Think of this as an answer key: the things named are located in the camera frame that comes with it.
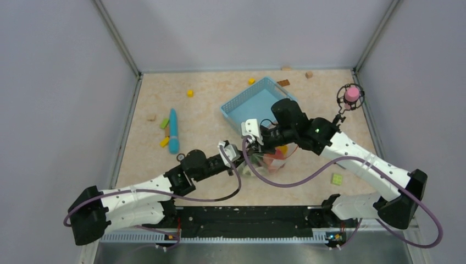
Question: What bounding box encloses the pink microphone on tripod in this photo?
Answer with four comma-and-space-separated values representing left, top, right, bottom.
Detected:
332, 83, 365, 125

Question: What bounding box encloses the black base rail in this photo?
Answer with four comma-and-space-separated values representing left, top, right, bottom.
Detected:
146, 206, 357, 238

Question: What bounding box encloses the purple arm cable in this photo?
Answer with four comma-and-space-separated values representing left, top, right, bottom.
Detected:
242, 136, 444, 251
63, 144, 243, 251

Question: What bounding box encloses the pink peach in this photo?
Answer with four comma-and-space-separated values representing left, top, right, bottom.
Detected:
263, 152, 282, 171

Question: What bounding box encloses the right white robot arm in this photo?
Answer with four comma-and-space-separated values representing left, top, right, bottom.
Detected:
241, 98, 428, 229

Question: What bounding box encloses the beige wooden block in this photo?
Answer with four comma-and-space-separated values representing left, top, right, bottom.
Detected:
147, 114, 157, 122

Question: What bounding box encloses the green block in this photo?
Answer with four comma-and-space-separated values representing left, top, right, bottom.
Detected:
159, 118, 170, 129

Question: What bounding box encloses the clear zip top bag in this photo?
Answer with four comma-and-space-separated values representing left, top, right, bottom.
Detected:
246, 144, 298, 177

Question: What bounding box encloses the poker chip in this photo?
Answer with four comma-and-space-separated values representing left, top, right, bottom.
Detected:
176, 153, 186, 162

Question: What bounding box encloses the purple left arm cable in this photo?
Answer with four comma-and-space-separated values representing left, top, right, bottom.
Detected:
63, 144, 243, 251

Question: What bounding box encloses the yellow wedge block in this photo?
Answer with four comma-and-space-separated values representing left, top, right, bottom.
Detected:
159, 136, 170, 148

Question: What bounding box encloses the brown cube block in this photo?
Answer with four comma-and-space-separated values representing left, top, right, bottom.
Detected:
277, 79, 290, 87

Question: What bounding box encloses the light blue plastic basket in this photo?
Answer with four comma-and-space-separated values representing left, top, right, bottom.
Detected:
220, 76, 296, 134

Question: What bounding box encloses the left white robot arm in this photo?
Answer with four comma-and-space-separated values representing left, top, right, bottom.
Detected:
63, 141, 244, 246

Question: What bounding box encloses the yellow lemon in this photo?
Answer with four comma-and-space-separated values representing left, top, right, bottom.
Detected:
277, 145, 289, 156

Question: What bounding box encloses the blue cylindrical bottle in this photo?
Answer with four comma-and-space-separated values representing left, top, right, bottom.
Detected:
169, 108, 180, 155

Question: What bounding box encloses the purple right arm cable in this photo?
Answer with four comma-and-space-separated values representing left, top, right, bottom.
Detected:
242, 136, 444, 251

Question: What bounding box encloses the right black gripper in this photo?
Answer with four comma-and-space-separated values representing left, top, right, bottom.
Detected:
247, 125, 296, 155

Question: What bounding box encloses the light green lego brick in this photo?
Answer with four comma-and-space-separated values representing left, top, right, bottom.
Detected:
331, 173, 343, 186

